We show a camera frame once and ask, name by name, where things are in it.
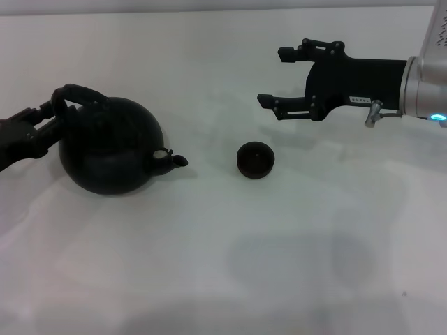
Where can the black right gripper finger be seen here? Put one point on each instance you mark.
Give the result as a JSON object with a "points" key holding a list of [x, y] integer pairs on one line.
{"points": [[297, 104], [321, 49]]}

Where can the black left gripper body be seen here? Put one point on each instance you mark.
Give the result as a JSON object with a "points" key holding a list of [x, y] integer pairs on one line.
{"points": [[17, 143]]}

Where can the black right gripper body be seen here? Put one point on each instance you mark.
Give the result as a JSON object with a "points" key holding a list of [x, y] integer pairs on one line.
{"points": [[356, 80]]}

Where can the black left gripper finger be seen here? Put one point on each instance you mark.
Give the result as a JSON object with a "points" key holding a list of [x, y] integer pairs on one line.
{"points": [[52, 130], [38, 111]]}

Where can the black round teapot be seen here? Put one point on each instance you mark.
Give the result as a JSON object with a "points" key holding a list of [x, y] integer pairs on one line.
{"points": [[111, 150]]}

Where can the small dark teacup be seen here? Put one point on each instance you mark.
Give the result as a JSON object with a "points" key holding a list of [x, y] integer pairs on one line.
{"points": [[255, 160]]}

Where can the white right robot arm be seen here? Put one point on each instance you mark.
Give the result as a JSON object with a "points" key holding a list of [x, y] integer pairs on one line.
{"points": [[426, 87]]}

